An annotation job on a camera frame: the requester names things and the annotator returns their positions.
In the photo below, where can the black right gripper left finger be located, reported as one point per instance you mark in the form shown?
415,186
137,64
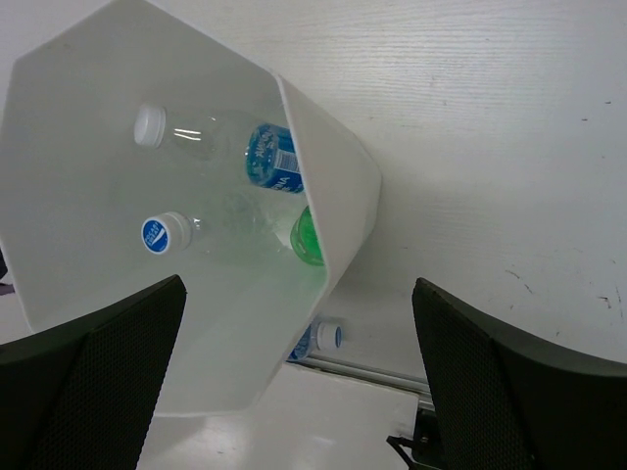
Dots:
82,395

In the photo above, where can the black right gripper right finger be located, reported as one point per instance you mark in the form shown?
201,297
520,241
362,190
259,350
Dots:
507,399

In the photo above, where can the blue label bottle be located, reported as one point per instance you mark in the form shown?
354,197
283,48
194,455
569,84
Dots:
320,336
232,142

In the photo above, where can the clear unlabelled plastic bottle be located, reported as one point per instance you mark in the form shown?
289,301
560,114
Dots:
231,238

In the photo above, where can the green plastic bottle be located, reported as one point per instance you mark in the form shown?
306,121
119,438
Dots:
304,240

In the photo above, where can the white translucent plastic bin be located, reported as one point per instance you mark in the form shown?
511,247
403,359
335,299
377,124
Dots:
133,148

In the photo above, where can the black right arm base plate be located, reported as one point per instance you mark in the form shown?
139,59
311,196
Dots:
424,449

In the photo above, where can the aluminium table edge rail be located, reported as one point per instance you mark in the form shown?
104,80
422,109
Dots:
402,382

